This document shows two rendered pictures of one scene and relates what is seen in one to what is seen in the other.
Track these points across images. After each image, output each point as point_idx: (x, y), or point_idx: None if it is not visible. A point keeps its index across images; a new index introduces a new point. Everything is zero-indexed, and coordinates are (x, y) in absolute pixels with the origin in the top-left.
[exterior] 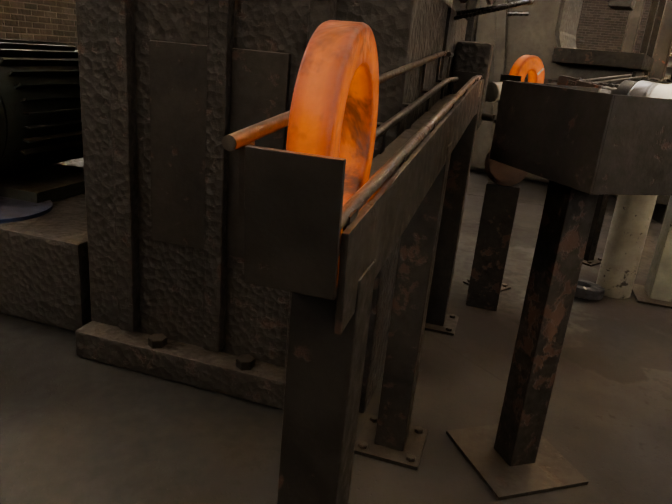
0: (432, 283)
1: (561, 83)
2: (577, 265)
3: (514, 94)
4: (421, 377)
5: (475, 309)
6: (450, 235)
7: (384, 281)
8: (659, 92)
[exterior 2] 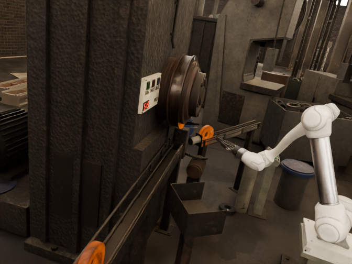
0: (163, 216)
1: (217, 140)
2: (191, 243)
3: (172, 191)
4: (152, 259)
5: None
6: None
7: None
8: (245, 155)
